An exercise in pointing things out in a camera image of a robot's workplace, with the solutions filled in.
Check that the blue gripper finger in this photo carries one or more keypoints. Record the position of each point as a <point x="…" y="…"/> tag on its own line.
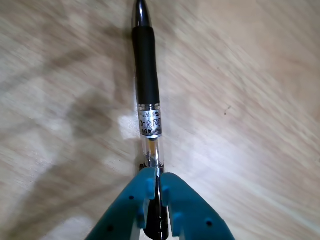
<point x="122" y="215"/>
<point x="195" y="220"/>

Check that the black retractable pen black grip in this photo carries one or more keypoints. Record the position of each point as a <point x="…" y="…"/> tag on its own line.
<point x="146" y="62"/>

